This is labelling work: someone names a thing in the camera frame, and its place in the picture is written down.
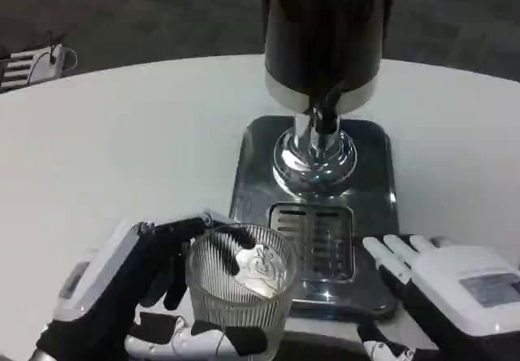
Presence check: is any black dispenser tap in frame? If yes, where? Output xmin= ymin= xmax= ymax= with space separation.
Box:
xmin=307 ymin=87 xmax=341 ymax=150

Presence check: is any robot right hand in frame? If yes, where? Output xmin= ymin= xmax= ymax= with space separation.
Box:
xmin=356 ymin=233 xmax=520 ymax=361

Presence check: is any dark drink dispenser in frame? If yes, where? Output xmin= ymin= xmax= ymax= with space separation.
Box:
xmin=259 ymin=0 xmax=394 ymax=194

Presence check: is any clear ribbed glass cup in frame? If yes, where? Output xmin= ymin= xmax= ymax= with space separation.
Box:
xmin=184 ymin=222 xmax=302 ymax=361

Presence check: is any steel drip tray grid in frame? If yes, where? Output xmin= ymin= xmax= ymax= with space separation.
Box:
xmin=266 ymin=202 xmax=357 ymax=283

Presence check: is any steel drip tray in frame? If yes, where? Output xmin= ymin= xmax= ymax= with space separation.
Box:
xmin=227 ymin=115 xmax=402 ymax=322

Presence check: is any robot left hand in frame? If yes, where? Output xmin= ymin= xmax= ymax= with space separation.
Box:
xmin=35 ymin=209 xmax=270 ymax=361

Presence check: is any white slatted box device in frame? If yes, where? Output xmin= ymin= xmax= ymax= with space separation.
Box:
xmin=0 ymin=43 xmax=67 ymax=94

